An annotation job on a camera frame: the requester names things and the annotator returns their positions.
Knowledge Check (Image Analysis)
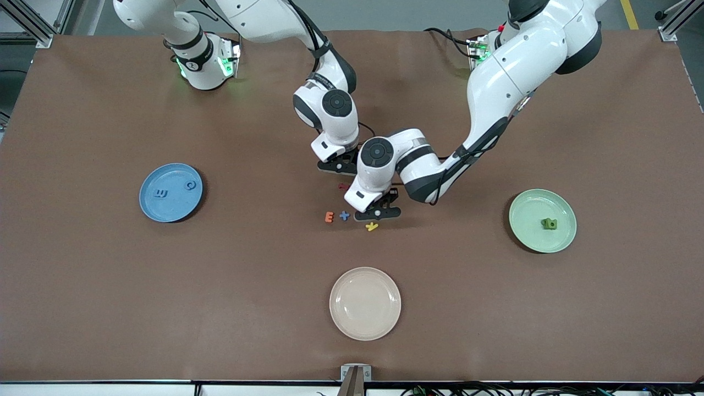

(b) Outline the black left arm base cable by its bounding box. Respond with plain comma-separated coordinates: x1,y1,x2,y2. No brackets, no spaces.
423,26,475,60

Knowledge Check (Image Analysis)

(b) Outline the silver aluminium frame profile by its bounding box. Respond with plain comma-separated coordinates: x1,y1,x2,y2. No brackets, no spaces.
0,0,75,47
656,0,704,42

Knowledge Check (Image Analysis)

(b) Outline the blue plate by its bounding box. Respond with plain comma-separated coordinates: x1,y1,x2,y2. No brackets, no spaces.
139,163,204,223

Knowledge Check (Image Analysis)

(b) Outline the light green plate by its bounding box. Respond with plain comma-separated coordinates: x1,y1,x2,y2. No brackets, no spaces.
508,189,578,254

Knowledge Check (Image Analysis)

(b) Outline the white table edge rail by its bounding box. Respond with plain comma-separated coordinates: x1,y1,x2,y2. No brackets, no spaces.
0,381,704,396

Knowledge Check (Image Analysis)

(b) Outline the beige plate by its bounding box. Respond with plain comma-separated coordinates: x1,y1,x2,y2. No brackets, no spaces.
329,267,402,342

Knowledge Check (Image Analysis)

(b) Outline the brown table cover sheet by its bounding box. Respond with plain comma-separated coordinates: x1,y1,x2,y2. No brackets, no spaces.
0,29,704,383

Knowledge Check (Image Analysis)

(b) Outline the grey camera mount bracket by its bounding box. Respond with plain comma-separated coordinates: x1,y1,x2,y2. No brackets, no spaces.
337,364,372,396

